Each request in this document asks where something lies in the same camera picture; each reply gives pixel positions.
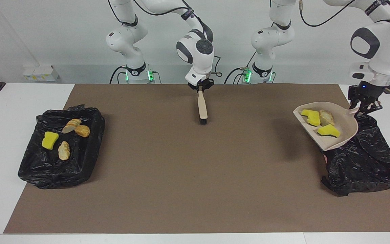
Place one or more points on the green and yellow sponge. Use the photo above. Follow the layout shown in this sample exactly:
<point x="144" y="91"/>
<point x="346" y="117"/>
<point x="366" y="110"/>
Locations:
<point x="50" y="140"/>

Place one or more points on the small yellow sponge piece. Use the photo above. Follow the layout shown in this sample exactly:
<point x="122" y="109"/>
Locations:
<point x="329" y="130"/>

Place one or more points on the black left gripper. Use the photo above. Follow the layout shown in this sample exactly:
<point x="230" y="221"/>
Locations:
<point x="371" y="90"/>

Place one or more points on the pale rounded bread piece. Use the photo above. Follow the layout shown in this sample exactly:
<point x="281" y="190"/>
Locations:
<point x="64" y="150"/>

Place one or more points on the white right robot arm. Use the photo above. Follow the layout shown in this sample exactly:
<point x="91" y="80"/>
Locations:
<point x="195" y="51"/>

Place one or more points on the black bag lined bin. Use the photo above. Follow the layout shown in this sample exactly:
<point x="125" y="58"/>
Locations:
<point x="80" y="162"/>

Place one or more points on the brown table mat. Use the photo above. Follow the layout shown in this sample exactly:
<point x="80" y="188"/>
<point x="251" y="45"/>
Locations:
<point x="195" y="210"/>

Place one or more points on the pale bread slice piece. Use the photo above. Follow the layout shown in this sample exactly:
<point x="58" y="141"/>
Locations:
<point x="70" y="125"/>

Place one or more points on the white power strip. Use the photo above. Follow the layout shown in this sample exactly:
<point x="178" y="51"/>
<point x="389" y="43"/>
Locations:
<point x="39" y="73"/>

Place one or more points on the black bag bin pink edge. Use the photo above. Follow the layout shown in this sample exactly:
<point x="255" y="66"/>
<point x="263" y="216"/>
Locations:
<point x="367" y="162"/>

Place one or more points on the large notched yellow sponge piece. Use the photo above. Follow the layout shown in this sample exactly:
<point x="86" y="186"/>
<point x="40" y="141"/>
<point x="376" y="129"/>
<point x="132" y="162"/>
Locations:
<point x="311" y="117"/>

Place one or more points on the pale angular bread chunk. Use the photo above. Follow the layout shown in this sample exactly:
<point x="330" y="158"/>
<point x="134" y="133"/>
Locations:
<point x="327" y="117"/>

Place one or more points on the beige hand brush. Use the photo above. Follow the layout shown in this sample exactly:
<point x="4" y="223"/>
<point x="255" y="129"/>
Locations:
<point x="202" y="108"/>

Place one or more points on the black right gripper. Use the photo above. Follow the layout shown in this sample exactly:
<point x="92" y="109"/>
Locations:
<point x="201" y="83"/>

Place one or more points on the beige plastic dustpan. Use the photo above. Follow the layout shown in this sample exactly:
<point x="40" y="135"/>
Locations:
<point x="345" y="135"/>

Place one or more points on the golden brown bread roll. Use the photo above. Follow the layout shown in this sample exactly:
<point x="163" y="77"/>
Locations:
<point x="83" y="131"/>

